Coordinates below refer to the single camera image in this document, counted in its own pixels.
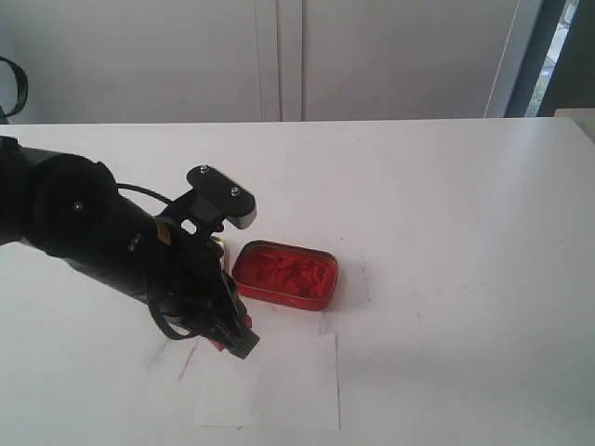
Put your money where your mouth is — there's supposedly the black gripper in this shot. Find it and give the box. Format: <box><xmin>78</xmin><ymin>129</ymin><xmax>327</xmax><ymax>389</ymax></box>
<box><xmin>65</xmin><ymin>196</ymin><xmax>259</xmax><ymax>359</ymax></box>

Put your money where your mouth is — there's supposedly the red stamp block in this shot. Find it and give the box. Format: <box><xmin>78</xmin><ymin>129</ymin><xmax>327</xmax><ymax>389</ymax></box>
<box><xmin>208</xmin><ymin>314</ymin><xmax>252</xmax><ymax>345</ymax></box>

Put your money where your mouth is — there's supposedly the white paper sheet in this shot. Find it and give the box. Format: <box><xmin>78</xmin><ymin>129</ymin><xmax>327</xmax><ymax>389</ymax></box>
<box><xmin>196</xmin><ymin>334</ymin><xmax>340</xmax><ymax>431</ymax></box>

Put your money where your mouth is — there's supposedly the red ink tin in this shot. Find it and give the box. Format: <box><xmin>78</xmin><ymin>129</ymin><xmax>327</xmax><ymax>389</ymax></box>
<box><xmin>231</xmin><ymin>240</ymin><xmax>338</xmax><ymax>311</ymax></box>

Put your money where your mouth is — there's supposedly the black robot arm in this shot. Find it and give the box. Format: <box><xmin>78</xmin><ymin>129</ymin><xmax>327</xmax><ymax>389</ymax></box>
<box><xmin>1</xmin><ymin>137</ymin><xmax>258</xmax><ymax>359</ymax></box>

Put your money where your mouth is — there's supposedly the gold tin lid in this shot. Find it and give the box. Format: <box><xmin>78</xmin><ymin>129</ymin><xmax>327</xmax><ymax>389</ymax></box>
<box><xmin>212</xmin><ymin>236</ymin><xmax>230</xmax><ymax>272</ymax></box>

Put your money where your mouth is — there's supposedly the beige side table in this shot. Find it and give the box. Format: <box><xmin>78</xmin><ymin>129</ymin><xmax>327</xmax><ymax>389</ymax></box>
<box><xmin>554</xmin><ymin>108</ymin><xmax>595</xmax><ymax>142</ymax></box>

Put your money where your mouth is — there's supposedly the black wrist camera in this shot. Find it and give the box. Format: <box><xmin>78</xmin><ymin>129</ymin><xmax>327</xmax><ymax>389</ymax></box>
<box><xmin>161</xmin><ymin>164</ymin><xmax>257</xmax><ymax>234</ymax></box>

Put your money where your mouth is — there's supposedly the black cable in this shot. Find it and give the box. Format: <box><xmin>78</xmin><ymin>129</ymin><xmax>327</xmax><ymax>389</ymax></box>
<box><xmin>0</xmin><ymin>56</ymin><xmax>29</xmax><ymax>117</ymax></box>

